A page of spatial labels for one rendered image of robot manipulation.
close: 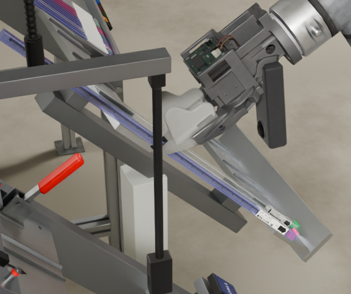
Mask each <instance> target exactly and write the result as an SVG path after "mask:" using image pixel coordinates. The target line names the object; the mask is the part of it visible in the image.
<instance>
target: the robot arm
mask: <svg viewBox="0 0 351 294"><path fill-rule="evenodd" d="M339 32H341V33H342V34H343V36H344V38H345V39H346V41H347V42H348V43H349V45H350V47H351V0H278V1H277V2H276V3H275V4H273V5H272V6H271V7H270V8H269V13H268V12H267V11H266V10H263V9H261V7H260V6H259V5H258V4H257V3H255V4H253V5H252V6H251V7H250V8H248V9H247V10H246V11H245V12H243V13H242V14H241V15H240V16H238V17H237V18H236V19H234V20H233V21H232V22H231V23H229V24H228V25H227V26H226V27H225V28H223V29H222V30H221V31H220V32H216V31H215V30H214V29H211V30H210V31H208V32H207V33H206V34H205V35H204V36H202V37H201V38H200V39H199V40H197V41H196V42H194V44H192V45H191V46H190V47H188V48H187V49H186V50H185V51H183V52H182V53H181V54H180V55H181V57H182V58H183V62H184V63H185V64H186V66H187V67H188V68H189V71H190V73H191V74H192V75H193V77H194V78H195V79H196V81H197V82H198V83H199V84H201V87H200V88H196V87H193V88H190V89H189V90H187V91H186V92H185V93H183V94H181V95H176V94H173V93H170V92H168V91H162V123H163V126H162V139H163V140H165V141H166V143H164V144H163V145H162V147H163V156H164V155H168V154H171V153H175V152H179V151H183V150H186V149H189V148H192V147H194V146H197V145H202V144H204V143H205V142H207V141H210V140H211V139H213V138H216V137H218V136H219V135H221V134H223V133H224V132H226V131H227V130H229V129H230V128H231V127H232V126H233V125H235V124H236V123H237V122H238V121H239V119H240V118H241V117H243V116H244V115H246V114H247V113H248V111H249V110H250V109H251V108H252V107H253V106H254V105H255V104H256V113H257V131H258V135H259V136H260V137H261V138H262V139H263V141H264V142H265V143H266V144H267V146H268V147H269V148H270V149H275V148H280V147H283V146H285V145H286V144H287V134H286V112H285V90H284V78H283V65H282V64H281V63H280V62H279V58H281V57H282V56H284V57H285V58H286V59H287V60H288V61H289V62H290V63H291V64H292V65H295V64H296V63H298V62H299V61H300V60H301V59H303V57H302V56H304V57H307V56H309V55H310V54H311V53H312V52H314V51H315V50H316V49H317V48H319V47H320V46H321V45H323V44H324V43H325V42H326V41H328V40H329V39H330V38H331V37H333V36H335V35H336V34H338V33H339ZM204 39H206V40H205V42H204V43H203V44H201V45H200V46H199V47H198V48H197V49H196V50H194V51H193V52H192V53H190V52H189V51H191V50H192V49H193V48H194V47H196V46H197V45H198V44H199V43H201V42H202V41H203V40H204ZM301 55H302V56H301ZM216 106H217V110H216V111H215V108H214V107H216Z"/></svg>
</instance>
